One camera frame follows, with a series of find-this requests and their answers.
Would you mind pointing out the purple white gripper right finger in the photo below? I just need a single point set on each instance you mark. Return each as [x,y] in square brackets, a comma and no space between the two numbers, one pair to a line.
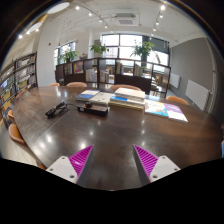
[152,167]

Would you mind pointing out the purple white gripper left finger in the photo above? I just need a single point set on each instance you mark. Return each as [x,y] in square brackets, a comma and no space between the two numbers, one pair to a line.
[74,168]

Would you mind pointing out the black charger plug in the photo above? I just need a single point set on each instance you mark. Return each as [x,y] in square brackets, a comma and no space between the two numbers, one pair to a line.
[88,105]

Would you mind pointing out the purple white book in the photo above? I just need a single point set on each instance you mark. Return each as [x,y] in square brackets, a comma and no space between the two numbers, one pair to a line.
[175,113]

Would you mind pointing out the colourful illustrated book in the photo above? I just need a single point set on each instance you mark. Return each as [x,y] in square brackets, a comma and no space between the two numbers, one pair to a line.
[155,108]

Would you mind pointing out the black power strip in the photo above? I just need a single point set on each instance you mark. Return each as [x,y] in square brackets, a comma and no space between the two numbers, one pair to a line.
[95,110]

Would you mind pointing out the orange chair near left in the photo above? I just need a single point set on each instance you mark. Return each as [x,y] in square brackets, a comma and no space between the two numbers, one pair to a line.
[15,134]

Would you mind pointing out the orange chair right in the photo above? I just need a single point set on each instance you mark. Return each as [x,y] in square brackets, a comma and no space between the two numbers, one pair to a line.
[177,99]

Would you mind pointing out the blue cover book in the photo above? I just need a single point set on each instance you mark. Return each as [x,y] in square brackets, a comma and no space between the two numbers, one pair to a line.
[86,95]

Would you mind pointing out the white cover book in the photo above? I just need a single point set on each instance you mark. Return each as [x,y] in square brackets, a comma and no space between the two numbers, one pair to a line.
[102,98]

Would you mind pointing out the stacked cream top book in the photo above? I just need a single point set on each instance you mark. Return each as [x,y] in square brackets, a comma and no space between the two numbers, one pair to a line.
[131,94]

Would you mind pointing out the blue book under stack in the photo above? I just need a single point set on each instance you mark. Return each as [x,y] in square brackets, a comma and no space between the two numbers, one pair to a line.
[126,102]

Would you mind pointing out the orange chair far left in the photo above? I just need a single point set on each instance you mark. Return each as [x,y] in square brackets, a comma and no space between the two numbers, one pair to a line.
[11,116]

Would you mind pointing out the orange chair behind table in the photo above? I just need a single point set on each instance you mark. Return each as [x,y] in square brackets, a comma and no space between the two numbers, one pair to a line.
[76,84]

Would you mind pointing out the orange chair far centre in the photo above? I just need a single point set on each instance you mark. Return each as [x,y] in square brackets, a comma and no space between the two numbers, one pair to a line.
[117,86]

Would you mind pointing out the dark wooden divider bookshelf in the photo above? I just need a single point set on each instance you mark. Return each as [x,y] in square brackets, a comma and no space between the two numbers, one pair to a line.
[105,72]

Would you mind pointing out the green potted plant left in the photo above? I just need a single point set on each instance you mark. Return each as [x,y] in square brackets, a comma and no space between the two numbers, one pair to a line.
[68,56]

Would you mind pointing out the green potted plant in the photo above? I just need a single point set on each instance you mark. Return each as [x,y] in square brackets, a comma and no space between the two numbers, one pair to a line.
[98,49]
[68,56]
[142,50]

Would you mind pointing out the green potted plant right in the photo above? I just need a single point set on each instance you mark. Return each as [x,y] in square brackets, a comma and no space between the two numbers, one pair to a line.
[142,50]

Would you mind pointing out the green potted plant centre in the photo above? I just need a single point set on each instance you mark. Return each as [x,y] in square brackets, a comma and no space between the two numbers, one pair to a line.
[98,49]

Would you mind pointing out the ceiling air conditioner vent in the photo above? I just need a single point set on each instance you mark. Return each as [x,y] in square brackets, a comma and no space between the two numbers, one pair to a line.
[125,19]

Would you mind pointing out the white wall radiator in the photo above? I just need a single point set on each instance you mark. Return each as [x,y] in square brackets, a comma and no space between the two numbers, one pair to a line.
[198,94]

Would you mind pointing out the left wall bookshelf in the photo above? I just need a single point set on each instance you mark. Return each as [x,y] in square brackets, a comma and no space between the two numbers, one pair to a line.
[20,74]

